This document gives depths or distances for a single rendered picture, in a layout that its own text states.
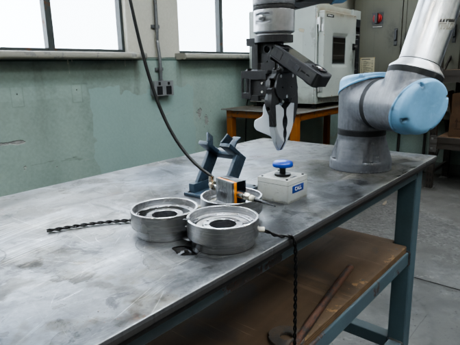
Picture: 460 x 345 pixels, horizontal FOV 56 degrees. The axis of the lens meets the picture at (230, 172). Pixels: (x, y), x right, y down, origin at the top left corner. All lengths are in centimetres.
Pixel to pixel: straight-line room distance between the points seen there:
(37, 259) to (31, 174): 167
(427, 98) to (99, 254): 69
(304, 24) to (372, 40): 173
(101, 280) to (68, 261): 8
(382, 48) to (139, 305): 420
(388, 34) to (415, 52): 354
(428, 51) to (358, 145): 25
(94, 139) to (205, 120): 87
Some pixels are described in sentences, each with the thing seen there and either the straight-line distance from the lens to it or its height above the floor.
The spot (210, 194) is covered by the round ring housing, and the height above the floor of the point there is 83.
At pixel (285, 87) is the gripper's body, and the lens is 82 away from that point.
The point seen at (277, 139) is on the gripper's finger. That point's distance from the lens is 83.
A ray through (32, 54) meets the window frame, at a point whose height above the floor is 113.
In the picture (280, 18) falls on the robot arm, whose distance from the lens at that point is 81.
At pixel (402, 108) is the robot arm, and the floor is 96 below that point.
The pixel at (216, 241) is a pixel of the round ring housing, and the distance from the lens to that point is 59.
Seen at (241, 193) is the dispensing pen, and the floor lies 85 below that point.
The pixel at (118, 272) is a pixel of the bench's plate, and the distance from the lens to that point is 59.
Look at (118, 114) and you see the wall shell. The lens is 255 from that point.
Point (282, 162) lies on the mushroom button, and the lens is 83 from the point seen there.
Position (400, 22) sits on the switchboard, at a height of 143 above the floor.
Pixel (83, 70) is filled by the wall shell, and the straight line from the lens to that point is 243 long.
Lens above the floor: 105
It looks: 13 degrees down
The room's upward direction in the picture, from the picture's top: 1 degrees counter-clockwise
